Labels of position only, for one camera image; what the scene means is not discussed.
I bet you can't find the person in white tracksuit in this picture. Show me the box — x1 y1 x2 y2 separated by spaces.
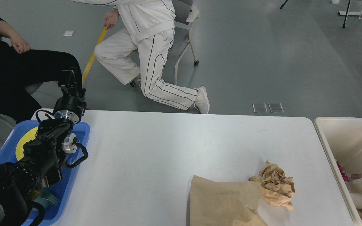
81 0 210 114

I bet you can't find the clear floor plate right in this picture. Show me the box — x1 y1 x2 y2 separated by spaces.
268 103 284 113

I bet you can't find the clear floor plate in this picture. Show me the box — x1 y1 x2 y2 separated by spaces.
252 102 268 113
268 103 284 113

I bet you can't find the brown paper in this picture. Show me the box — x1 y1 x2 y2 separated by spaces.
248 160 296 211

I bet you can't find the clear floor plate left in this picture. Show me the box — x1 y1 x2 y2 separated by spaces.
252 102 268 113

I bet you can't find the white paper scrap on floor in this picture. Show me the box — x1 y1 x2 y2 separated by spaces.
62 30 75 37

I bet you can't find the beige plastic bin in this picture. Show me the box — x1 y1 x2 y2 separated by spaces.
314 117 362 226

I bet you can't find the person in black trousers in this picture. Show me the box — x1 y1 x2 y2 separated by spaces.
0 18 82 123

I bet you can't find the red round object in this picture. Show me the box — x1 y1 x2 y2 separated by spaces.
336 161 357 182

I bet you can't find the white paper cup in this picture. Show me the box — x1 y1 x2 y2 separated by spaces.
349 191 362 210

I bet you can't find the brown paper bag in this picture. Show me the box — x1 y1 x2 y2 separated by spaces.
189 176 267 226

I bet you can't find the dark teal mug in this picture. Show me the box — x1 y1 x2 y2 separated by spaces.
34 187 60 210

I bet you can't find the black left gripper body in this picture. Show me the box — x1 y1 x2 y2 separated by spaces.
53 95 87 124

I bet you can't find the yellow plastic plate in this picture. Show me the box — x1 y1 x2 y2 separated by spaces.
15 127 38 161

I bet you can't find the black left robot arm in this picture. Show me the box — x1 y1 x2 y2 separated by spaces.
0 67 89 226

